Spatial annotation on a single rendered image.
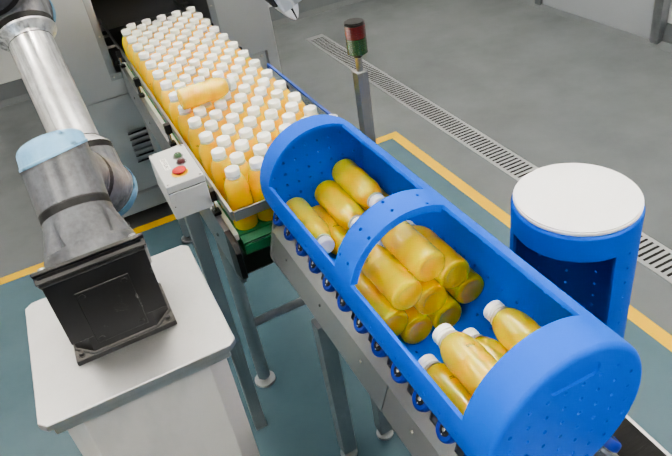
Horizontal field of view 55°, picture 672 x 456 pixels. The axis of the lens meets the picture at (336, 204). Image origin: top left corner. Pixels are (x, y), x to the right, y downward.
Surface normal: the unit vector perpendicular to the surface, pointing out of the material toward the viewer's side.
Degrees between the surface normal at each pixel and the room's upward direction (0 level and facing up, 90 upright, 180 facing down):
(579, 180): 0
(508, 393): 40
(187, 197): 90
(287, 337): 0
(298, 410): 0
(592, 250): 90
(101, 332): 90
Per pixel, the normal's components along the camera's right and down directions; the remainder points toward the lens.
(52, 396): -0.14, -0.81
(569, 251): -0.34, 0.58
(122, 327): 0.44, 0.46
